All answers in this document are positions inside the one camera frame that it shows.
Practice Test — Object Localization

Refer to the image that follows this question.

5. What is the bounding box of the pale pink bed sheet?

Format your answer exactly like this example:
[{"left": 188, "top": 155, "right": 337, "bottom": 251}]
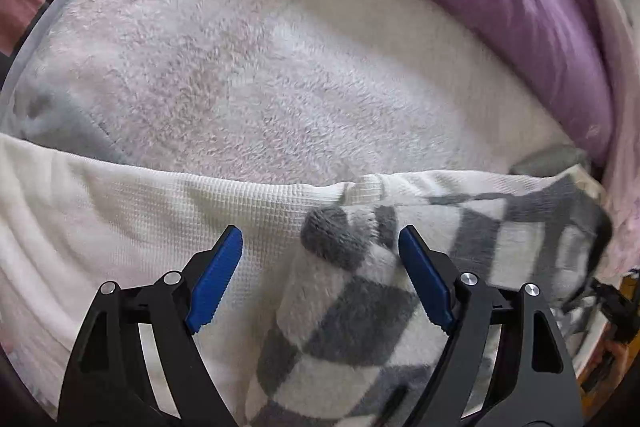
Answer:
[{"left": 587, "top": 0, "right": 640, "bottom": 288}]

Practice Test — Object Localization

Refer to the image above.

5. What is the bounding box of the fluffy white pink blanket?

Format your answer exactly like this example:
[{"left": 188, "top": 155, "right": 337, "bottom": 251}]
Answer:
[{"left": 0, "top": 0, "right": 576, "bottom": 188}]

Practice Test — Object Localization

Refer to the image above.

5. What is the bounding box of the grey white checkered fleece garment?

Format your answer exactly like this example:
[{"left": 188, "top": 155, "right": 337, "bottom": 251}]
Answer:
[{"left": 243, "top": 164, "right": 615, "bottom": 427}]

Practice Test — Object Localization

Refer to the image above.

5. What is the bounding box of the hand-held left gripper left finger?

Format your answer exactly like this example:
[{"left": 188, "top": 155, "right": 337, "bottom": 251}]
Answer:
[{"left": 56, "top": 225, "right": 245, "bottom": 427}]

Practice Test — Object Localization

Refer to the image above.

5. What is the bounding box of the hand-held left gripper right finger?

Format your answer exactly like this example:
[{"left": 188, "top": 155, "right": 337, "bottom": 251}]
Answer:
[{"left": 398, "top": 225, "right": 586, "bottom": 427}]

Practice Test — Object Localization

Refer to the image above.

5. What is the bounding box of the grey cloth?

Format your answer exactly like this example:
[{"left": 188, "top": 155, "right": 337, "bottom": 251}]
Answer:
[{"left": 509, "top": 145, "right": 592, "bottom": 178}]

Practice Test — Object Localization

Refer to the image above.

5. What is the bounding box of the white waffle knit garment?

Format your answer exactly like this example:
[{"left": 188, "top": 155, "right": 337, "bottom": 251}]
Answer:
[{"left": 0, "top": 133, "right": 566, "bottom": 423}]

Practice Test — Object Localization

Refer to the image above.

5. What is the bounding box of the pink cloth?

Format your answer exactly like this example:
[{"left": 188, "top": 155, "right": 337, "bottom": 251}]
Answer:
[{"left": 0, "top": 0, "right": 47, "bottom": 56}]

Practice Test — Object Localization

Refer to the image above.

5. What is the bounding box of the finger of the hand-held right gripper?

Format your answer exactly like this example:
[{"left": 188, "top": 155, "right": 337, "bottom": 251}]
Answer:
[{"left": 562, "top": 278, "right": 636, "bottom": 344}]

